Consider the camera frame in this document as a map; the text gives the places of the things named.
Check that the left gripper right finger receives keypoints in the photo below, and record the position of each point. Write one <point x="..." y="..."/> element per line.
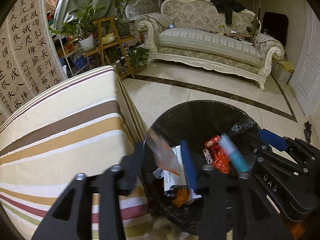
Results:
<point x="232" y="204"/>

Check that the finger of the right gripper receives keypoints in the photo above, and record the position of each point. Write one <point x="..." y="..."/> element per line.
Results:
<point x="262" y="152"/>
<point x="268" y="137"/>

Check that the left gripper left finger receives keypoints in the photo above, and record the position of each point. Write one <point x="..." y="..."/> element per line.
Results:
<point x="70" y="217"/>

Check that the teal paper packet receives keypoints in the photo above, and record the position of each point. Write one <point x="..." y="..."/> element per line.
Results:
<point x="233" y="154"/>

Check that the orange plastic wrapper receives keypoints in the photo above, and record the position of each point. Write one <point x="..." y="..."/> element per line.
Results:
<point x="181" y="197"/>

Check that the silver white box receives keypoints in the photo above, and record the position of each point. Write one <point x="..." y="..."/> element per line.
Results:
<point x="176" y="176"/>

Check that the pink translucent wrapper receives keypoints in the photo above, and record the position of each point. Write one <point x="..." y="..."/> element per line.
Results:
<point x="162" y="152"/>

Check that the black lined trash bin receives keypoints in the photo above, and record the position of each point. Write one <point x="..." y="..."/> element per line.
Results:
<point x="195" y="122"/>

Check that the red orange plastic bag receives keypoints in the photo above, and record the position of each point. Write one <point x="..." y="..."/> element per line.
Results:
<point x="221" y="161"/>

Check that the red snack packet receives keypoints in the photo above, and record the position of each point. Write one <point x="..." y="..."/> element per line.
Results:
<point x="212" y="142"/>

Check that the white panel door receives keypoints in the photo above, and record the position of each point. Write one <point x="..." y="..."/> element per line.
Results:
<point x="305" y="80"/>

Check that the cardboard box beside sofa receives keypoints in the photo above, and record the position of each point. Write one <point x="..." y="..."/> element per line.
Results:
<point x="282" y="70"/>

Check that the striped tablecloth table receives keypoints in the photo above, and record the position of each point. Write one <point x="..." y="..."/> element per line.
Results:
<point x="82" y="125"/>

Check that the ornate white grey sofa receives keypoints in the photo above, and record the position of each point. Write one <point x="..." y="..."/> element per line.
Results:
<point x="194" y="33"/>

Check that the black garment on sofa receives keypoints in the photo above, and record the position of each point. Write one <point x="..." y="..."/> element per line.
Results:
<point x="227" y="7"/>

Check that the small floor green plant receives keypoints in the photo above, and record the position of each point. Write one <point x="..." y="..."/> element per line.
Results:
<point x="138" y="57"/>

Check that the calligraphy folding screen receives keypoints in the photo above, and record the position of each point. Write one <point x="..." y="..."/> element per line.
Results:
<point x="29" y="61"/>

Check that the wooden plant stand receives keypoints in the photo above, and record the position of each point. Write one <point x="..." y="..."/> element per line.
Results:
<point x="111" y="52"/>

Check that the ornate grey armchair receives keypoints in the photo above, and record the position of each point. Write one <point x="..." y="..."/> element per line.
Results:
<point x="141" y="7"/>

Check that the potted plant white pot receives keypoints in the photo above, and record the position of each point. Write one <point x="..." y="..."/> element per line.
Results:
<point x="81" y="27"/>

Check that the tall green potted plant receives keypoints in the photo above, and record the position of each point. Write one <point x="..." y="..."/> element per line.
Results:
<point x="122" y="25"/>

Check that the grey draped curtain cloth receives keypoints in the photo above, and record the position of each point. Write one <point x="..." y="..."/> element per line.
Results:
<point x="80" y="0"/>

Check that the black cabinet by wall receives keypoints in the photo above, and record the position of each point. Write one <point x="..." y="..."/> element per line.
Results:
<point x="275" y="25"/>

